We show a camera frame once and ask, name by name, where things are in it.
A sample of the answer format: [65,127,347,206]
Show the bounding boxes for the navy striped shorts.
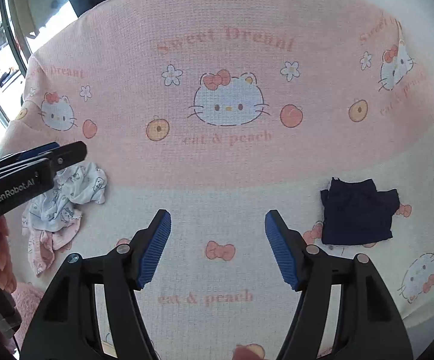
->
[320,178,400,246]

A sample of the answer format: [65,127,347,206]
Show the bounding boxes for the person left hand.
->
[0,216,17,293]

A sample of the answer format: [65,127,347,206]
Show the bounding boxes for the person right hand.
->
[232,344,266,360]

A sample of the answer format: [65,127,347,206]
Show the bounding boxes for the white blue cartoon pajama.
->
[22,163,107,233]

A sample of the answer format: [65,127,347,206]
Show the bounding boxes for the pink fluffy left sleeve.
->
[0,277,44,355]

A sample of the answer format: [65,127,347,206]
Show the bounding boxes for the pink cartoon pajama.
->
[22,212,81,277]

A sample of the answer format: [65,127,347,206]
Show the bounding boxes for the pink Hello Kitty sofa cover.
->
[0,0,434,359]

